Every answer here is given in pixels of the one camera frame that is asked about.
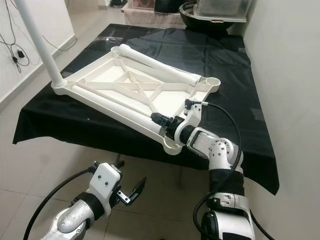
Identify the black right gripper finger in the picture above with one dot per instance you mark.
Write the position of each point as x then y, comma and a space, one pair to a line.
161, 118

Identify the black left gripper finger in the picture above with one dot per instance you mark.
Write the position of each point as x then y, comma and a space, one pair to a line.
139, 187

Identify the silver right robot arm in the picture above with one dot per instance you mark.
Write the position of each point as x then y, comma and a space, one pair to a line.
222, 150

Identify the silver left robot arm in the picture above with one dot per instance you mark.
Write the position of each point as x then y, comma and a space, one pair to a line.
75, 225

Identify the white plastic table top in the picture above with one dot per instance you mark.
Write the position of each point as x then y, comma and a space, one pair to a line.
105, 75

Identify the black tablecloth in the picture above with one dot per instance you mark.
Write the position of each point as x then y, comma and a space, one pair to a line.
205, 55

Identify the grey tape patch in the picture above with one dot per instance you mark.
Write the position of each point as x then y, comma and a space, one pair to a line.
257, 113

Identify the clear tape patch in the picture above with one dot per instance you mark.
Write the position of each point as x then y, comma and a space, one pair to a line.
110, 39

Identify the large black bowl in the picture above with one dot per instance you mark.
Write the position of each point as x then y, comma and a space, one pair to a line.
205, 25

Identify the glossy black bag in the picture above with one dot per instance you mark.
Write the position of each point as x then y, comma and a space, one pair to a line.
169, 5

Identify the red framed poster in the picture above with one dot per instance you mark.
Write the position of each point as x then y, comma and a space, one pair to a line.
144, 4

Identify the small black floor appliance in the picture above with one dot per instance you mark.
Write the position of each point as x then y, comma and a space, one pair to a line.
117, 4

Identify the black power adapter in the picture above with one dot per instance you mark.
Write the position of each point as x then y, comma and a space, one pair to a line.
21, 54

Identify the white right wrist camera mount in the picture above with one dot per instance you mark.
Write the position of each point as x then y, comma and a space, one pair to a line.
191, 120

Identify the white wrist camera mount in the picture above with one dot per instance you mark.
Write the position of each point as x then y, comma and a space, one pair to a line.
105, 182
191, 120

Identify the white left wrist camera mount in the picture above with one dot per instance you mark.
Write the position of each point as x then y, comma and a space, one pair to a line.
105, 182

